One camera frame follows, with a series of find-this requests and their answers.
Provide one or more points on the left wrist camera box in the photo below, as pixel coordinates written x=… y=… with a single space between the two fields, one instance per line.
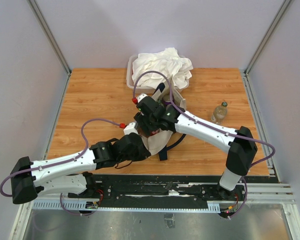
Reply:
x=129 y=128

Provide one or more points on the clear glass bottle green cap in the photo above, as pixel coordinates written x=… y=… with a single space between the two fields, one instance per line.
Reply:
x=219 y=113

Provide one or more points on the white crumpled cloth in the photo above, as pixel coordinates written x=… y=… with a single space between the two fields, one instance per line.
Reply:
x=168 y=62

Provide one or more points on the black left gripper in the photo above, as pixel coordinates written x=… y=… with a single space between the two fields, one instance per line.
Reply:
x=144 y=153

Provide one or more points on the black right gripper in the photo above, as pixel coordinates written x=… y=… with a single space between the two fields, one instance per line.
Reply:
x=144 y=126

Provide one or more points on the cream canvas tote bag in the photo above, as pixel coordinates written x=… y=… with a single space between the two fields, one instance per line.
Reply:
x=157 y=143

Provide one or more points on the white plastic basket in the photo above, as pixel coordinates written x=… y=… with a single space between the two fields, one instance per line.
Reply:
x=129 y=81

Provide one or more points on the purple soda can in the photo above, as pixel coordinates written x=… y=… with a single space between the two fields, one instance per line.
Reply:
x=166 y=102

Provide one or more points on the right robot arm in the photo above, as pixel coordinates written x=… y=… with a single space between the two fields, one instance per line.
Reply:
x=238 y=144

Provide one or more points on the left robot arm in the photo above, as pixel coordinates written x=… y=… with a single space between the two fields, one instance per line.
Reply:
x=29 y=176

